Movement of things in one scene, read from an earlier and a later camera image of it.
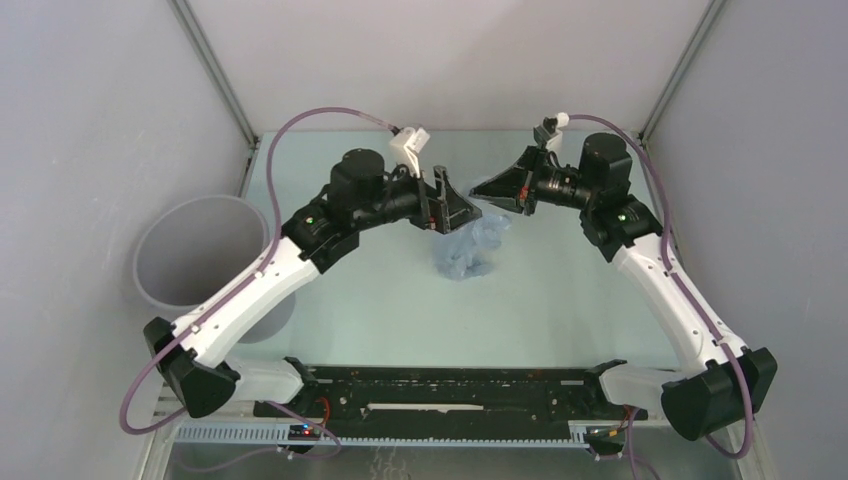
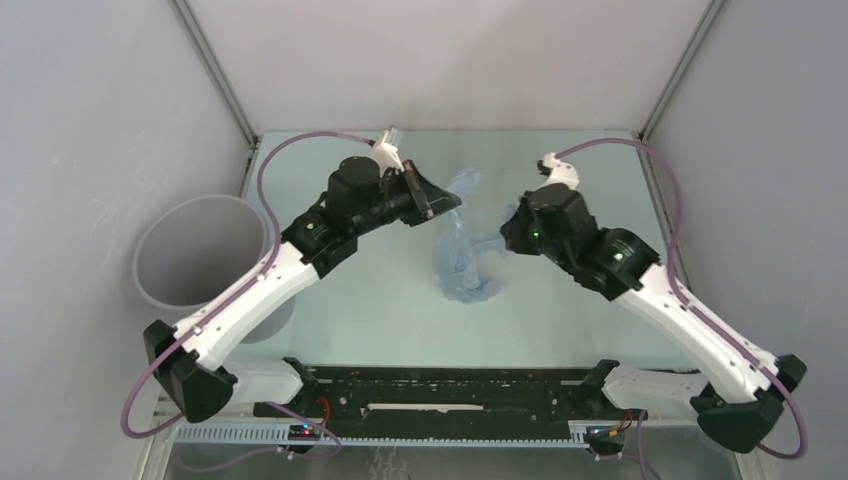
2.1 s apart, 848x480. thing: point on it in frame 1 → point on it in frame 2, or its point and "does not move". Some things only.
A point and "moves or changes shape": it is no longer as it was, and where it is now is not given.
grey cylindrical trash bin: (191, 246) does not move
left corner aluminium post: (195, 34) does not move
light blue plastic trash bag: (467, 252) moves or changes shape
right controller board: (605, 439) does not move
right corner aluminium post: (681, 69) does not move
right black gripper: (516, 188) → (514, 231)
